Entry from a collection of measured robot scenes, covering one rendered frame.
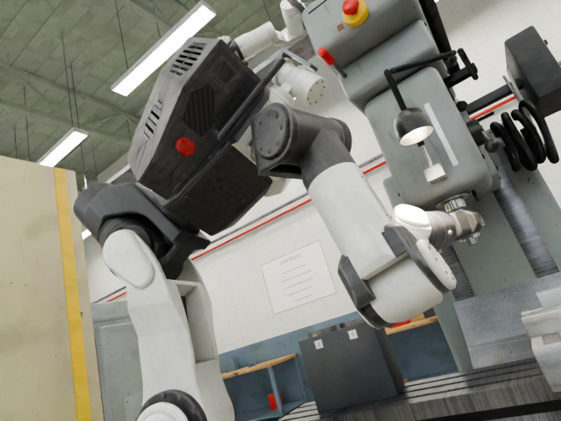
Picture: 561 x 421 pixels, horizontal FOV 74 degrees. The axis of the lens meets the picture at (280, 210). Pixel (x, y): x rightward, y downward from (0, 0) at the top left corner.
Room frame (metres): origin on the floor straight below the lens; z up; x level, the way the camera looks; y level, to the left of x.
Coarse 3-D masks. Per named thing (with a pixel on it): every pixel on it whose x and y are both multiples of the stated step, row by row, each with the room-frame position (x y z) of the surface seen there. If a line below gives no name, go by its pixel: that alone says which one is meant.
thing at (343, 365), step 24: (312, 336) 1.11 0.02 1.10; (336, 336) 1.06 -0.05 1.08; (360, 336) 1.04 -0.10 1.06; (384, 336) 1.10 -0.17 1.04; (312, 360) 1.10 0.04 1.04; (336, 360) 1.07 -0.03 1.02; (360, 360) 1.05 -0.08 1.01; (384, 360) 1.03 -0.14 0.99; (312, 384) 1.10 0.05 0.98; (336, 384) 1.08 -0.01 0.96; (360, 384) 1.06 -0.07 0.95; (384, 384) 1.04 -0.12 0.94; (336, 408) 1.09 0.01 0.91
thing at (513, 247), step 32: (512, 192) 1.16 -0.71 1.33; (544, 192) 1.13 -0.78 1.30; (512, 224) 1.18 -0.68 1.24; (544, 224) 1.15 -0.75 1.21; (448, 256) 1.28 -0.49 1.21; (480, 256) 1.24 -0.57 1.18; (512, 256) 1.21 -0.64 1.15; (544, 256) 1.16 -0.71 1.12; (480, 288) 1.26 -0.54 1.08; (448, 320) 1.33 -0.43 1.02
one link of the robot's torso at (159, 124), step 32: (192, 64) 0.65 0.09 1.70; (224, 64) 0.53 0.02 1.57; (160, 96) 0.60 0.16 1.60; (192, 96) 0.53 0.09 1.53; (224, 96) 0.56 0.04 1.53; (256, 96) 0.55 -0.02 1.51; (160, 128) 0.56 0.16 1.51; (192, 128) 0.57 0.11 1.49; (224, 128) 0.56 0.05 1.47; (128, 160) 0.68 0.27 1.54; (160, 160) 0.58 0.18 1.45; (192, 160) 0.61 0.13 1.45; (224, 160) 0.62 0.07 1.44; (160, 192) 0.63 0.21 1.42; (192, 192) 0.64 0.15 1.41; (224, 192) 0.67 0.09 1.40; (256, 192) 0.70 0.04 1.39; (192, 224) 0.71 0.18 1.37; (224, 224) 0.72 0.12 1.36
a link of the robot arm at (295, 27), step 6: (282, 0) 0.91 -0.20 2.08; (300, 0) 0.90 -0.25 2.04; (282, 6) 0.91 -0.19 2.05; (288, 6) 0.90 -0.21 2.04; (306, 6) 0.95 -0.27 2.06; (282, 12) 0.92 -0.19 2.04; (288, 12) 0.91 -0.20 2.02; (294, 12) 0.91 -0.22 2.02; (288, 18) 0.93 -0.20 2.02; (294, 18) 0.93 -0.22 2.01; (300, 18) 0.93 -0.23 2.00; (288, 24) 0.96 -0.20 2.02; (294, 24) 0.95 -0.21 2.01; (300, 24) 0.95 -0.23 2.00; (288, 30) 0.98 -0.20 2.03; (294, 30) 0.97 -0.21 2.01; (300, 30) 0.97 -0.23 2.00
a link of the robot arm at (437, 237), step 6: (432, 216) 0.78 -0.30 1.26; (432, 222) 0.77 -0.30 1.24; (438, 222) 0.78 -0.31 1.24; (432, 228) 0.77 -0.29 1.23; (438, 228) 0.77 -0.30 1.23; (432, 234) 0.78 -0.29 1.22; (438, 234) 0.77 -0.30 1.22; (444, 234) 0.79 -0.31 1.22; (432, 240) 0.78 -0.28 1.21; (438, 240) 0.78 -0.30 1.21; (438, 246) 0.80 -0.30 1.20
